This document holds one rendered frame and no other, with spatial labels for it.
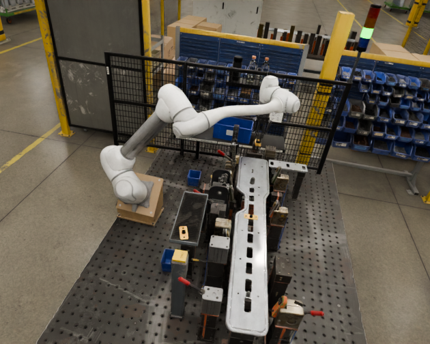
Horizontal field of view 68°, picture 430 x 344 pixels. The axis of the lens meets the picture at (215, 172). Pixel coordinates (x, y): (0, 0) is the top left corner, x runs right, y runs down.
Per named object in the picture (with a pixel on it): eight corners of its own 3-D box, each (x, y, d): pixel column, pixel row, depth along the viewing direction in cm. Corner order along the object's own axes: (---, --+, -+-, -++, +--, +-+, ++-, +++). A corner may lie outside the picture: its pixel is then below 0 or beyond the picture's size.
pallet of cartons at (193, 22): (207, 92, 602) (211, 33, 541) (166, 84, 614) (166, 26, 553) (221, 72, 698) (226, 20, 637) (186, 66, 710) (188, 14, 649)
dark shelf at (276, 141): (284, 153, 256) (285, 150, 254) (173, 138, 259) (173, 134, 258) (282, 139, 274) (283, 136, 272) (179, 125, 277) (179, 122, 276)
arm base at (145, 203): (122, 209, 218) (119, 209, 213) (129, 177, 221) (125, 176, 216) (147, 213, 216) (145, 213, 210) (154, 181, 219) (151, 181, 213)
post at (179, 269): (183, 319, 169) (186, 265, 143) (169, 317, 169) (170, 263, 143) (185, 306, 175) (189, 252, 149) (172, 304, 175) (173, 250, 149)
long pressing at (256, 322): (274, 338, 135) (275, 336, 135) (222, 330, 136) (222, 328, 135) (268, 160, 247) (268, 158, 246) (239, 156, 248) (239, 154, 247)
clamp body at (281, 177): (281, 218, 239) (291, 181, 218) (265, 216, 239) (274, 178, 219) (280, 209, 246) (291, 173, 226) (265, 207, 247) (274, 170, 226)
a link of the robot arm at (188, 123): (211, 123, 170) (198, 102, 173) (182, 136, 163) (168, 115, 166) (206, 134, 182) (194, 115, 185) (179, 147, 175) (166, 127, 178)
